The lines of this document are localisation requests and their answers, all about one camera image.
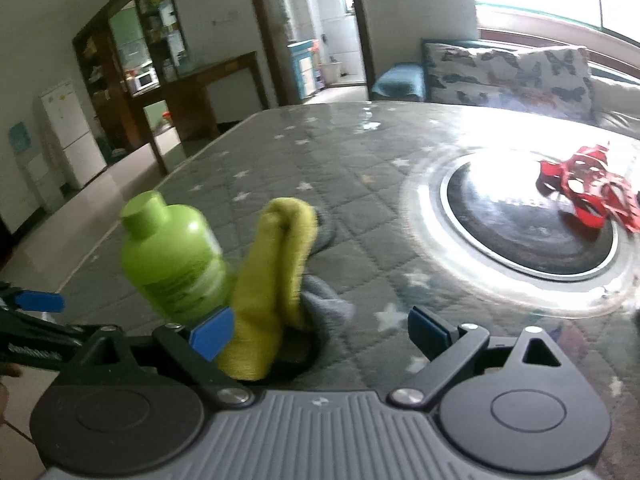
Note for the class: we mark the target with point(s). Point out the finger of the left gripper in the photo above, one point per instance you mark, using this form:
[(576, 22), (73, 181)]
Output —
[(28, 339)]

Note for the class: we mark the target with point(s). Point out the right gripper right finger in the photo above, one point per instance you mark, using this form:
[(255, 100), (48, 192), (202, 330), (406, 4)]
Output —
[(469, 368)]

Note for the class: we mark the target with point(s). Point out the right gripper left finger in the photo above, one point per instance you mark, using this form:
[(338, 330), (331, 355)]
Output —
[(175, 365)]

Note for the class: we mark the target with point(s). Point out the green plastic bottle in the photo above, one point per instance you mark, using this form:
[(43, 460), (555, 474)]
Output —
[(172, 257)]

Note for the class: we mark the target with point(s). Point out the yellow grey cleaning cloth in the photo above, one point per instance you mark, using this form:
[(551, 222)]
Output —
[(285, 319)]

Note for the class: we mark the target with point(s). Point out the round induction cooktop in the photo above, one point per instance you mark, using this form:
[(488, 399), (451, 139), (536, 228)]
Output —
[(484, 222)]

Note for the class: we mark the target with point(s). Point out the grey star quilted table cover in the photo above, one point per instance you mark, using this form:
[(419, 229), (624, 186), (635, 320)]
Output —
[(351, 161)]

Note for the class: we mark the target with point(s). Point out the white water dispenser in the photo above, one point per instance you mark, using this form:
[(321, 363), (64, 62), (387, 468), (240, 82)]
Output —
[(34, 166)]

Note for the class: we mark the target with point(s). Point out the red folding basket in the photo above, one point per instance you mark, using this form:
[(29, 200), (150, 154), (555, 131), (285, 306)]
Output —
[(596, 193)]

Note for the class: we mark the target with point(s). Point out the dark wooden table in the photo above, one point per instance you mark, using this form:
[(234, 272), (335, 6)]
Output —
[(189, 106)]

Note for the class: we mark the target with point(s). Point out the white refrigerator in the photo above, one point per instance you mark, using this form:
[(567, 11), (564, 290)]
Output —
[(82, 159)]

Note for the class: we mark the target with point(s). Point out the white microwave oven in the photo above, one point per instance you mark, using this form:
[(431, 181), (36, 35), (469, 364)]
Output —
[(145, 81)]

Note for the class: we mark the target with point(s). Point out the blue sofa armrest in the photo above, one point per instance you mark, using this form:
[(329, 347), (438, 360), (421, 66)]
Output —
[(402, 82)]

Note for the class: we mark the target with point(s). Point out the butterfly pattern cushion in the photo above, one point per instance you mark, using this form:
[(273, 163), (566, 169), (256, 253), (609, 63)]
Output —
[(554, 82)]

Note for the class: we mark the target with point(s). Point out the white bucket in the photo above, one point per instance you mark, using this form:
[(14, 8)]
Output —
[(331, 73)]

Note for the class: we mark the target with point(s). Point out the dark wooden shelf unit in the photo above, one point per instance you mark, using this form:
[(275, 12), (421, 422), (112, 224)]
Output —
[(127, 37)]

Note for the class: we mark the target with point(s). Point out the blue white cabinet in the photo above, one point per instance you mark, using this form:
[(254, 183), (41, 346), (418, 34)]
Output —
[(304, 68)]

